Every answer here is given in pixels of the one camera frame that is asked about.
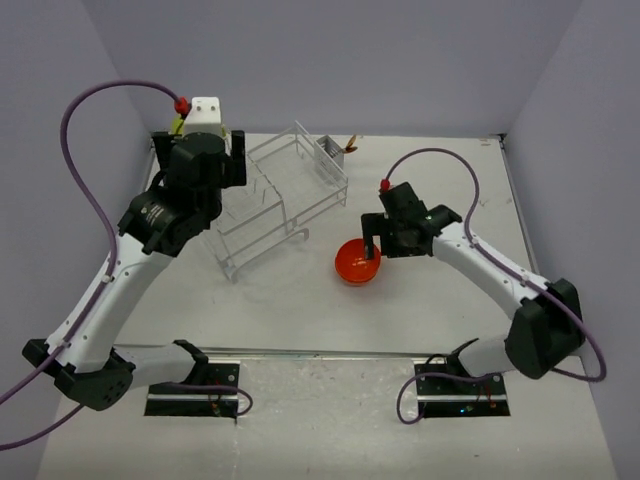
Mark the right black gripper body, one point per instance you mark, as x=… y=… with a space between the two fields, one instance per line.
x=394 y=243

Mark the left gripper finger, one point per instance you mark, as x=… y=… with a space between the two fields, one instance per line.
x=238 y=157
x=162 y=145

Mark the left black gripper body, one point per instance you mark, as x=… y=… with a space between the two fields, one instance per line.
x=228 y=175

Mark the green bowl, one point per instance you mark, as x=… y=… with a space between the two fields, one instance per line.
x=177 y=125

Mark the orange bowl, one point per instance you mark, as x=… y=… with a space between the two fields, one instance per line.
x=352 y=266

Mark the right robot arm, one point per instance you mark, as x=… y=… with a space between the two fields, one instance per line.
x=543 y=314

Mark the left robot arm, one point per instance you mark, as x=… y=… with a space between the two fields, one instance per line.
x=184 y=200

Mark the grey metal cutlery holder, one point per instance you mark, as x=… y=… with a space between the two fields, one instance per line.
x=329 y=160

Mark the gold spoon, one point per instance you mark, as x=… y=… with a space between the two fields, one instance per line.
x=350 y=146

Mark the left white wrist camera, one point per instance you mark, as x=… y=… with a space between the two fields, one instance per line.
x=204 y=117

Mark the white wire dish rack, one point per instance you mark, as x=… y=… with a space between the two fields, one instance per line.
x=284 y=192

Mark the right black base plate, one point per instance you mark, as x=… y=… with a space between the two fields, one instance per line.
x=430 y=393

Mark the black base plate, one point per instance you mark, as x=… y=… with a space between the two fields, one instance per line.
x=214 y=393
x=430 y=393

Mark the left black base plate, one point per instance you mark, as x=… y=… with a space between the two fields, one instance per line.
x=214 y=393

